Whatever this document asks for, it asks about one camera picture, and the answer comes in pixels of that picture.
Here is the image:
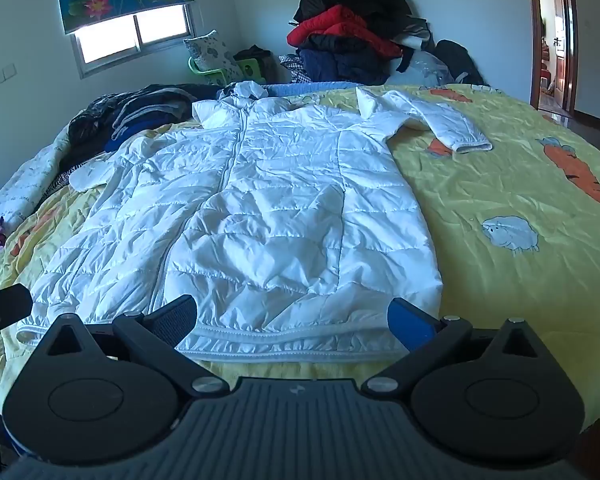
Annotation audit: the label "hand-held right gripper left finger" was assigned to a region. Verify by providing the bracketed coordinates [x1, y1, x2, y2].
[41, 294, 231, 402]

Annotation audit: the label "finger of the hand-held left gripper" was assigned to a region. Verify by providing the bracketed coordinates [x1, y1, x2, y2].
[0, 284, 34, 347]

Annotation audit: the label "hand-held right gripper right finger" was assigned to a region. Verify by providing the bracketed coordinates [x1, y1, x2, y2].
[360, 297, 537, 398]

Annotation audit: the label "white down jacket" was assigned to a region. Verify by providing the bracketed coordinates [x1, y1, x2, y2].
[16, 81, 494, 364]

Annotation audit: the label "grey white clothes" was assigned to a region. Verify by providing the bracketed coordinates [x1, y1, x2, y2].
[390, 17, 436, 53]

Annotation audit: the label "yellow printed blanket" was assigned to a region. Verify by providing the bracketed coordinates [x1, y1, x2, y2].
[0, 82, 600, 433]

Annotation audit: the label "white printed quilt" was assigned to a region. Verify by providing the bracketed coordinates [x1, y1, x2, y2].
[0, 125, 81, 241]

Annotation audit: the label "blue garment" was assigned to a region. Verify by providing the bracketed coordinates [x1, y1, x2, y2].
[105, 120, 152, 153]

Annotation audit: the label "black white plastic bag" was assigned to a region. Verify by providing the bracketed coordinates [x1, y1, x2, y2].
[219, 81, 268, 101]

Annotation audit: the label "clear plastic bag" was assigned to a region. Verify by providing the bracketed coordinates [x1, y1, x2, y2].
[385, 50, 456, 86]

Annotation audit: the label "light blue cloth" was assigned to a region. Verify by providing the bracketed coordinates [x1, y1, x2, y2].
[267, 81, 357, 99]

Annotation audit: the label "green plastic chair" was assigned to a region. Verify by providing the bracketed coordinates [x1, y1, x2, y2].
[187, 56, 262, 86]

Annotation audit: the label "navy jacket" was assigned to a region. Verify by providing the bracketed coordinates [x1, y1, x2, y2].
[297, 47, 401, 86]

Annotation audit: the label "black backpack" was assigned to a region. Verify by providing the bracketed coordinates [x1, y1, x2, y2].
[435, 40, 485, 86]

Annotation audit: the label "floral pillow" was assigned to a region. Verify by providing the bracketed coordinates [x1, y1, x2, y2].
[184, 30, 246, 86]

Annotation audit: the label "black garment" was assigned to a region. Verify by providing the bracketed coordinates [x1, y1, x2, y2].
[234, 45, 273, 67]

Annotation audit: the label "checkered cloth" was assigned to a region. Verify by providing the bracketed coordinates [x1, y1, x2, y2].
[279, 54, 311, 85]

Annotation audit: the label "window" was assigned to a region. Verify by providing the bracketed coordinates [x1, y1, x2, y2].
[72, 4, 197, 79]

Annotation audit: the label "red jacket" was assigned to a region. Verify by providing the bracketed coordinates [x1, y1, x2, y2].
[287, 5, 403, 58]

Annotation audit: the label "wooden door frame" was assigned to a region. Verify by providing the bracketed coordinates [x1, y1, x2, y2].
[525, 0, 582, 121]

